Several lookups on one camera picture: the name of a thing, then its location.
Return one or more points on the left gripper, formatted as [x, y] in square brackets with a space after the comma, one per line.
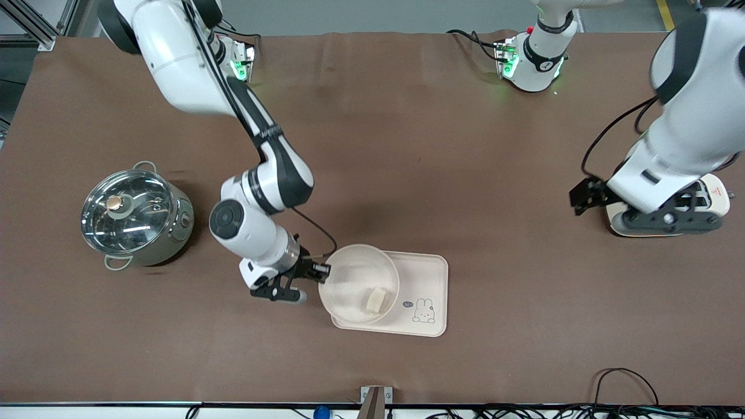
[585, 196]

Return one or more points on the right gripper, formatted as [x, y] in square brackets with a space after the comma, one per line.
[305, 267]

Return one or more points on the translucent plastic bowl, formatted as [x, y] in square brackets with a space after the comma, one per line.
[349, 273]

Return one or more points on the pale yellow bun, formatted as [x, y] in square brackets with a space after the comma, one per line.
[376, 300]

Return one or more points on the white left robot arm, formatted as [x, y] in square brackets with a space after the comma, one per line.
[698, 116]

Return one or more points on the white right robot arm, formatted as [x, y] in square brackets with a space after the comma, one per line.
[174, 58]

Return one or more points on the cream rabbit print tray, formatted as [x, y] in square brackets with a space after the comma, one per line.
[428, 279]

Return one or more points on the brown table cover cloth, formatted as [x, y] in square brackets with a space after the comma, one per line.
[465, 174]

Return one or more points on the blue round cap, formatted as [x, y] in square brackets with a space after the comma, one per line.
[321, 412]

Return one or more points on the stainless steel pot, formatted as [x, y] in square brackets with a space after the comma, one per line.
[177, 235]

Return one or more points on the glass pot lid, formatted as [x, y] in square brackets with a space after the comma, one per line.
[139, 227]

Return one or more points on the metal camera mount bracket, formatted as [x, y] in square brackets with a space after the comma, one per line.
[375, 401]

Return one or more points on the aluminium extrusion frame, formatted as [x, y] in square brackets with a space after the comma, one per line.
[29, 23]

